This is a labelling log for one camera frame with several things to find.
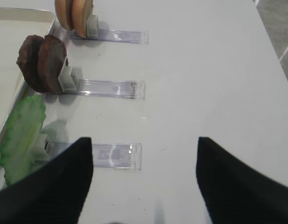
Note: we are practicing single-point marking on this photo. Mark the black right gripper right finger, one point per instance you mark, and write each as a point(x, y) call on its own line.
point(233, 192)

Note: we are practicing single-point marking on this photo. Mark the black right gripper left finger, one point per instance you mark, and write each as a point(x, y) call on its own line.
point(54, 194)

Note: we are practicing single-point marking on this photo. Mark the green lettuce leaf standing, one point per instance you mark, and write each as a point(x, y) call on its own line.
point(23, 127)

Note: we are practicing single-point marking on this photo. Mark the clear acrylic lettuce holder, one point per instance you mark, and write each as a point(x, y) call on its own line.
point(127, 156)

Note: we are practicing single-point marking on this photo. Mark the dark brown meat patty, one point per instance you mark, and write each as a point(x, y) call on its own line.
point(27, 61)

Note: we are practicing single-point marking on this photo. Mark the clear acrylic patty holder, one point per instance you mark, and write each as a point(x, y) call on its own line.
point(72, 83)

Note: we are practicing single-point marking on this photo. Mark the clear acrylic bun holder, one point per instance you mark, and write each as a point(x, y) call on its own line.
point(94, 33)

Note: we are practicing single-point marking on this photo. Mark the white metal tray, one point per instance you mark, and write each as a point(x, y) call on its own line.
point(15, 25)

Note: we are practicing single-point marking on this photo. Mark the sesame bun top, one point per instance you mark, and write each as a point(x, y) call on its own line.
point(63, 9)

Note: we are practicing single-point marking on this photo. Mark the tan bun slice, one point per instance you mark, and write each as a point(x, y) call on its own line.
point(81, 11)

